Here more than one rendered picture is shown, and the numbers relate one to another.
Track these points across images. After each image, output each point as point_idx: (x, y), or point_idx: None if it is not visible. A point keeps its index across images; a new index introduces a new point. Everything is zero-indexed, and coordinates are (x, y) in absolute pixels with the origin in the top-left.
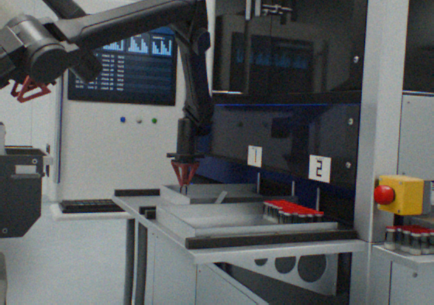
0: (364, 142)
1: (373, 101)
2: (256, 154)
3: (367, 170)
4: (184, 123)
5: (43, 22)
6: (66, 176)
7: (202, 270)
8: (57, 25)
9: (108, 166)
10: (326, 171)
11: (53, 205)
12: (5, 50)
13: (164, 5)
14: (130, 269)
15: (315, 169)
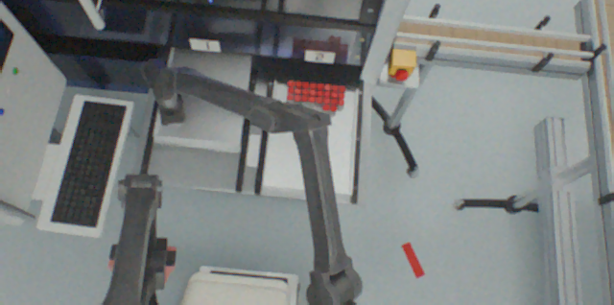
0: (377, 49)
1: (389, 34)
2: (209, 45)
3: (379, 59)
4: (172, 100)
5: (327, 281)
6: (15, 202)
7: (124, 97)
8: (338, 270)
9: (25, 150)
10: (329, 58)
11: (45, 226)
12: None
13: (329, 161)
14: None
15: (314, 57)
